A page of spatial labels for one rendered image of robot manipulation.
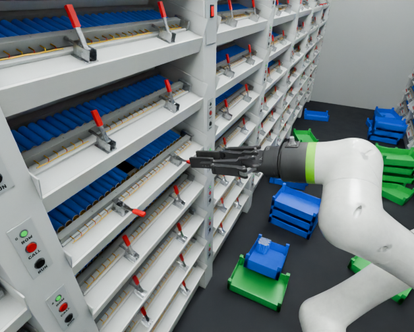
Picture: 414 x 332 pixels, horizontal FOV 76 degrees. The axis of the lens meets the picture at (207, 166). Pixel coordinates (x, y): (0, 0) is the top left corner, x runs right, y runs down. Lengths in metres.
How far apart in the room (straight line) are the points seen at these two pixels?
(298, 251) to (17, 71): 1.75
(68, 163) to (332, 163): 0.53
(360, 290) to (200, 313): 0.88
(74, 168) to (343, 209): 0.51
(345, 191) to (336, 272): 1.39
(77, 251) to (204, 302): 1.06
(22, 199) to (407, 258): 0.66
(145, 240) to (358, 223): 0.63
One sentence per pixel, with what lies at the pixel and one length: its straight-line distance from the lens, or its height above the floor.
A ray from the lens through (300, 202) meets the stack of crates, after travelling 2.03.
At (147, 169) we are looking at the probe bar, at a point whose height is 0.97.
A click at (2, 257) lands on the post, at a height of 1.06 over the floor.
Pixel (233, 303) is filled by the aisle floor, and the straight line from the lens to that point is 1.63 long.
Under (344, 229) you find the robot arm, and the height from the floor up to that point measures 1.08.
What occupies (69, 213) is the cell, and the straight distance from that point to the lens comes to 0.72.
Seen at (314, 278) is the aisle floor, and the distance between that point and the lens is 1.82.
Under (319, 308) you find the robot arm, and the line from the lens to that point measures 1.04.
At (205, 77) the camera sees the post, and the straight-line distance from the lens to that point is 0.93.
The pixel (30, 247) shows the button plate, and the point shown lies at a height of 1.05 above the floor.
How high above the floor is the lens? 1.41
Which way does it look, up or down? 33 degrees down
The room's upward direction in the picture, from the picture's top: straight up
